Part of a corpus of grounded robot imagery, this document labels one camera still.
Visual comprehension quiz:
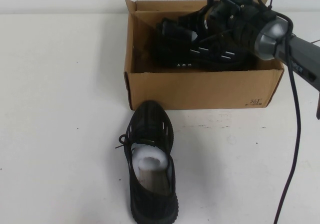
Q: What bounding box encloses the long black hanging cable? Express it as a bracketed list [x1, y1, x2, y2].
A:
[273, 10, 302, 224]

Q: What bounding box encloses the black knit sneaker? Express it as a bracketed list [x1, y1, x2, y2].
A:
[114, 99, 179, 222]
[155, 5, 262, 72]

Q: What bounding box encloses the grey cardboard shoe insert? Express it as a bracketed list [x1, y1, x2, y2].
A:
[136, 168, 168, 197]

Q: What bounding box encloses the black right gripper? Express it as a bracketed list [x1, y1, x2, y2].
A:
[206, 0, 252, 23]

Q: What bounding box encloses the brown cardboard shoe box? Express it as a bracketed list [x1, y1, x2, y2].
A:
[122, 0, 285, 111]

